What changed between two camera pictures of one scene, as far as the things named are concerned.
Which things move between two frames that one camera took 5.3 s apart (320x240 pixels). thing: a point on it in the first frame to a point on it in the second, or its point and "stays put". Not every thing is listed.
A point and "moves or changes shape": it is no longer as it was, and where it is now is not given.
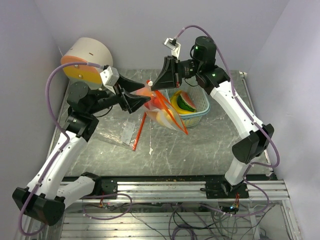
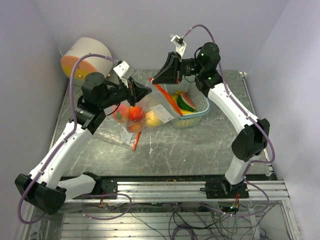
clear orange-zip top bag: x=158 y=110 moves or changes shape
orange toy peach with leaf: x=144 y=91 moves or changes shape
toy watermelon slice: x=185 y=102 stays put
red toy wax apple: x=156 y=102 to x=135 y=113
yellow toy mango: x=163 y=117 to x=151 y=119
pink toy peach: x=152 y=115 to x=135 y=127
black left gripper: x=131 y=102 stays put
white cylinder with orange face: x=90 y=50 stays put
